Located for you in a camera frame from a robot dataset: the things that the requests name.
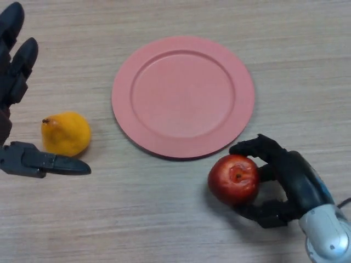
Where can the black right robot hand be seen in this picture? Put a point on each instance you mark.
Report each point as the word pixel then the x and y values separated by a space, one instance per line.
pixel 301 180

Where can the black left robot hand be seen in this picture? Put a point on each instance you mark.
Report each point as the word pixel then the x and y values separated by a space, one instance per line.
pixel 13 79

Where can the red apple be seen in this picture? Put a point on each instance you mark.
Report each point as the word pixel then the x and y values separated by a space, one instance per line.
pixel 227 186

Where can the pink round plate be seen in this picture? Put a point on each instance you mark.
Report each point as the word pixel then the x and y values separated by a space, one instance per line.
pixel 182 98

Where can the yellow pear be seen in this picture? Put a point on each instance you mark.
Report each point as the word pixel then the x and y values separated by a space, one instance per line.
pixel 65 134

